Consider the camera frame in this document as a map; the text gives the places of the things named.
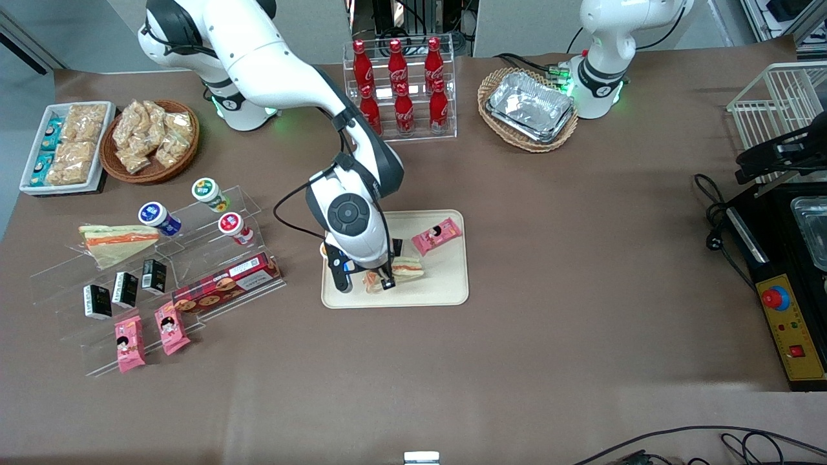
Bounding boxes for small black carton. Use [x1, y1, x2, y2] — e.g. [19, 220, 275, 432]
[141, 258, 167, 295]
[112, 272, 139, 308]
[84, 285, 113, 320]

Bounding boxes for white wire rack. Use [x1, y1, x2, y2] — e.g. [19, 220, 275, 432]
[726, 61, 827, 188]

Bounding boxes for black floor cables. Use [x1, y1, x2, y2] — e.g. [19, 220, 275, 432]
[572, 425, 827, 465]

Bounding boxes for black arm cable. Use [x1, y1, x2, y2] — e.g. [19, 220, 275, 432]
[273, 165, 338, 243]

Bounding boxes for clear bag of puffed snacks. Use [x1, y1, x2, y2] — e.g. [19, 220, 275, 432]
[116, 147, 153, 175]
[143, 100, 170, 149]
[155, 113, 194, 169]
[112, 102, 148, 152]

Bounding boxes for red cola bottle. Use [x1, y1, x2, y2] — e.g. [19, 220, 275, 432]
[359, 84, 383, 138]
[424, 37, 445, 86]
[353, 40, 375, 91]
[429, 79, 450, 133]
[388, 39, 409, 90]
[394, 83, 415, 135]

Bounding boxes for wrapped rice crisp bar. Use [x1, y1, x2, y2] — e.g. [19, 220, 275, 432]
[55, 140, 99, 172]
[61, 103, 108, 143]
[45, 165, 91, 187]

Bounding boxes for long sandwich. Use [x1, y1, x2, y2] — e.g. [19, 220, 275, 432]
[365, 257, 425, 295]

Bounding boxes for aluminium foil tray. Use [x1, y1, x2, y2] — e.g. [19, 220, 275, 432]
[486, 71, 576, 144]

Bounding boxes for clear acrylic stepped stand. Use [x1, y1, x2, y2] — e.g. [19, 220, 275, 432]
[29, 185, 286, 378]

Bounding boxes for black power cable with plug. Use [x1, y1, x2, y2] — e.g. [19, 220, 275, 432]
[693, 173, 757, 291]

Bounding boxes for clear acrylic bottle rack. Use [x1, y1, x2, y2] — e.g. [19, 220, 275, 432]
[342, 39, 458, 145]

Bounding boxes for black sealing machine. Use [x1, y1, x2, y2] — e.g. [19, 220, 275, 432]
[724, 181, 827, 393]

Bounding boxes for light wicker basket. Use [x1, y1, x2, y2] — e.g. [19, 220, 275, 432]
[477, 67, 580, 154]

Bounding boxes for beige plastic serving tray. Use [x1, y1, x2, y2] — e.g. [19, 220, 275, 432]
[321, 209, 470, 309]

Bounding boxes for metal machine tray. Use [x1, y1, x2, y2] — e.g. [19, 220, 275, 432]
[790, 196, 827, 272]

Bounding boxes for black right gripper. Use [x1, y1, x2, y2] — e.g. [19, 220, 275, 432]
[325, 244, 396, 295]

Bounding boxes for triangular wrapped sandwich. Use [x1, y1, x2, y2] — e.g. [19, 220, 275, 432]
[78, 224, 160, 270]

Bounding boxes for white rectangular dish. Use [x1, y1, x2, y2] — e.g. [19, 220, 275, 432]
[19, 101, 117, 195]

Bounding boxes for teal snack packet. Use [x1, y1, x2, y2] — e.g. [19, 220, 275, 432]
[31, 152, 56, 188]
[42, 118, 65, 152]

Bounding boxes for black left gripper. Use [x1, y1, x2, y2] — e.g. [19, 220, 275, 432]
[735, 126, 827, 185]

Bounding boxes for green cap yogurt bottle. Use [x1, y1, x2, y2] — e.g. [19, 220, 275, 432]
[191, 178, 231, 214]

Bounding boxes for red cookie box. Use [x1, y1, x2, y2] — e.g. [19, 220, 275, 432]
[172, 252, 283, 315]

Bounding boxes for yellow control panel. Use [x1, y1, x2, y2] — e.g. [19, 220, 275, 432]
[755, 274, 827, 383]

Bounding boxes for aluminium frame shelf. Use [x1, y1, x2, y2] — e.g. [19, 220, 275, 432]
[740, 0, 827, 59]

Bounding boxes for black background equipment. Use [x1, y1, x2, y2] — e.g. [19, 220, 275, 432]
[349, 0, 479, 56]

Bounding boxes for pink snack packet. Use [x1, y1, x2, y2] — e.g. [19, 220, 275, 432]
[154, 302, 191, 356]
[114, 315, 147, 373]
[412, 217, 463, 257]

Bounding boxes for blue cap yogurt bottle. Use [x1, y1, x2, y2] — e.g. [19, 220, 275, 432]
[138, 201, 182, 237]

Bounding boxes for brown wicker basket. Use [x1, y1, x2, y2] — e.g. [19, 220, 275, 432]
[99, 99, 200, 185]

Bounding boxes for red cap yogurt bottle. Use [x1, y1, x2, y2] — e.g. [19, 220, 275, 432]
[218, 212, 255, 246]

